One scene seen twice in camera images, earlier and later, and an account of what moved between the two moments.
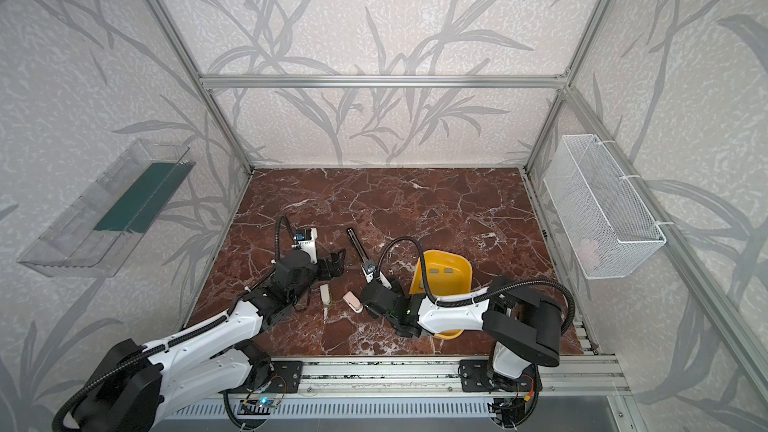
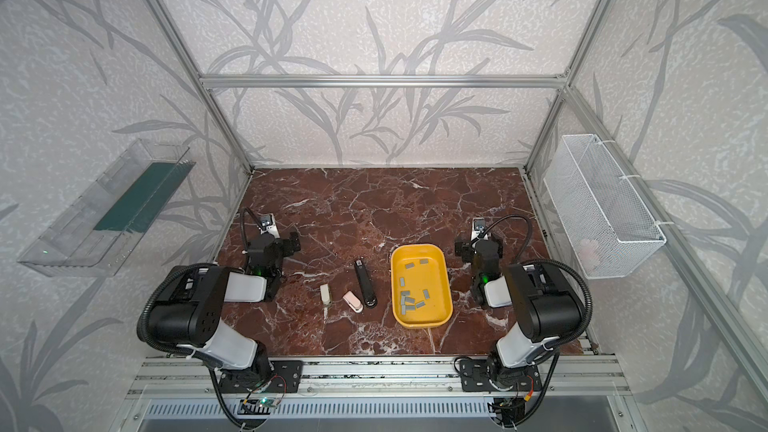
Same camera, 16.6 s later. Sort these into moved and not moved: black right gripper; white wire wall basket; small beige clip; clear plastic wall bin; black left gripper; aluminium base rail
Moved: black left gripper; black right gripper
Not moved: clear plastic wall bin; aluminium base rail; small beige clip; white wire wall basket
